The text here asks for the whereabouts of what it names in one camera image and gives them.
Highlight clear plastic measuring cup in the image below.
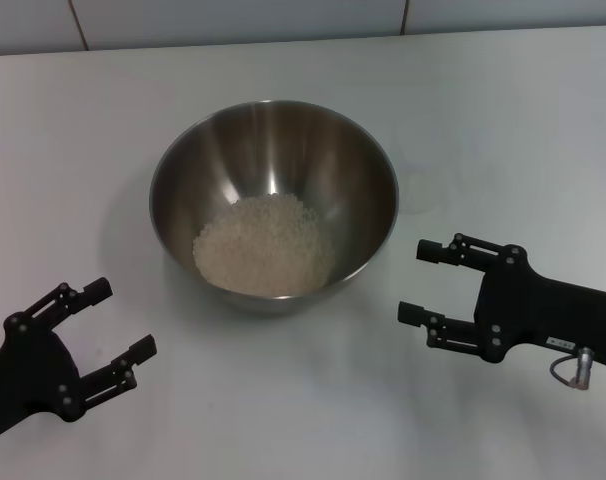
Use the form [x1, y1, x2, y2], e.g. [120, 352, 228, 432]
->
[395, 119, 479, 215]

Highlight white backdrop board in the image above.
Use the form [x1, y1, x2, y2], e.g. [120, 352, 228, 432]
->
[0, 0, 90, 58]
[402, 0, 606, 38]
[68, 0, 409, 52]

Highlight silver connector plug with cable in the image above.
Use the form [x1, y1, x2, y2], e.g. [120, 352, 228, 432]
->
[549, 347, 595, 391]

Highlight white rice grains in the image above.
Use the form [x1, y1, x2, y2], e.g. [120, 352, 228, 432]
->
[191, 194, 334, 297]

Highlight stainless steel mixing bowl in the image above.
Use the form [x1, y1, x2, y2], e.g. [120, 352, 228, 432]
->
[148, 98, 402, 317]

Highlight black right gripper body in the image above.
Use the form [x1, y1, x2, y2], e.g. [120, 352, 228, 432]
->
[471, 244, 606, 367]

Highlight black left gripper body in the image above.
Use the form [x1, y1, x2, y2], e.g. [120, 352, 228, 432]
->
[0, 312, 87, 444]

